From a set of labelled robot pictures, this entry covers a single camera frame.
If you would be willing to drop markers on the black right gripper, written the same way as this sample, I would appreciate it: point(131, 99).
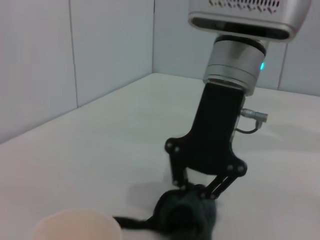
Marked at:
point(212, 135)

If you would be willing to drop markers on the dark blue rag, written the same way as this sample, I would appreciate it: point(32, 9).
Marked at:
point(185, 217)

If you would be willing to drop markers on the white paper cup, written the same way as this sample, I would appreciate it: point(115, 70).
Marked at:
point(75, 225)

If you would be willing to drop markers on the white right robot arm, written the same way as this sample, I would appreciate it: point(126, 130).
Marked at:
point(232, 65)

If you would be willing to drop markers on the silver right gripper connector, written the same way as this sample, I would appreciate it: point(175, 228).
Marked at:
point(255, 116)

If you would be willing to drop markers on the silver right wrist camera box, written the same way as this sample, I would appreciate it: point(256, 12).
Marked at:
point(250, 22)

